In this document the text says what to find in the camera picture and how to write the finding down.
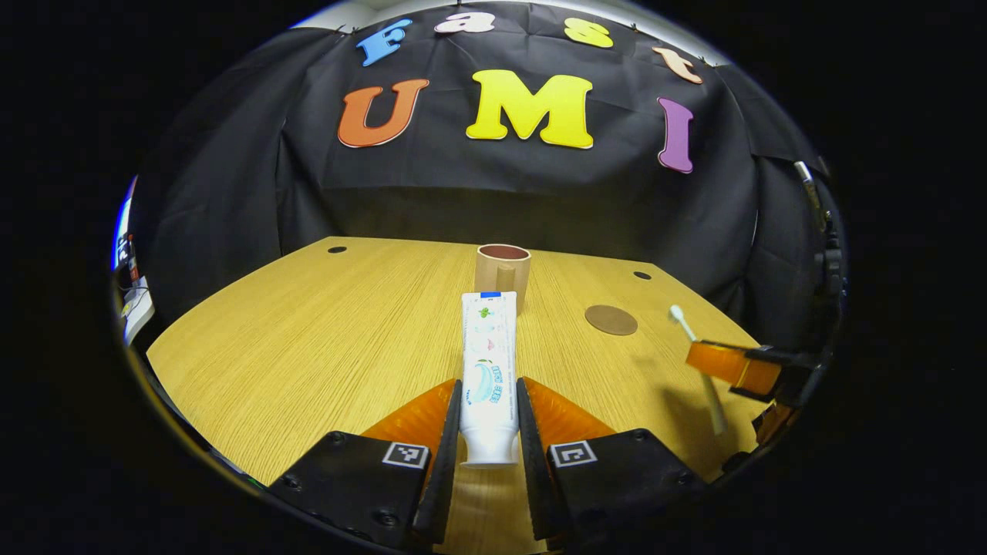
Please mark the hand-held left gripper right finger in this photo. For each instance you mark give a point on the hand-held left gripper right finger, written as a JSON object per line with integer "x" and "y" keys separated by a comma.
{"x": 533, "y": 486}

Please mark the beige cup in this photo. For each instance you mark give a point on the beige cup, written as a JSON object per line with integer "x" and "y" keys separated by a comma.
{"x": 493, "y": 274}

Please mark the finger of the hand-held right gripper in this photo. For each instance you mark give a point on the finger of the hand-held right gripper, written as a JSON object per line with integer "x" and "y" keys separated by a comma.
{"x": 732, "y": 366}
{"x": 777, "y": 422}

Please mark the computer monitor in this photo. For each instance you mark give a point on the computer monitor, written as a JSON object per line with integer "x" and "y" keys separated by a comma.
{"x": 122, "y": 231}

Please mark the black backdrop cloth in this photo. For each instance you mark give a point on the black backdrop cloth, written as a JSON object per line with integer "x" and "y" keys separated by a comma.
{"x": 463, "y": 200}

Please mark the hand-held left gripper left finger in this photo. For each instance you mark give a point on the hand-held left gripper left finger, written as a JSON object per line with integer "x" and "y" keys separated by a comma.
{"x": 446, "y": 478}

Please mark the white toothbrush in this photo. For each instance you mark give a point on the white toothbrush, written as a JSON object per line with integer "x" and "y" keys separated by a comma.
{"x": 682, "y": 320}

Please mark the brown round coaster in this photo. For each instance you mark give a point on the brown round coaster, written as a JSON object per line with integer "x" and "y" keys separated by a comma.
{"x": 611, "y": 320}

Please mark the white side table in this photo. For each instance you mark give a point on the white side table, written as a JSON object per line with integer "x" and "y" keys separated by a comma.
{"x": 139, "y": 312}

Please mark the white toothpaste tube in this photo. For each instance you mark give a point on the white toothpaste tube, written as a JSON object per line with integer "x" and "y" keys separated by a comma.
{"x": 489, "y": 362}

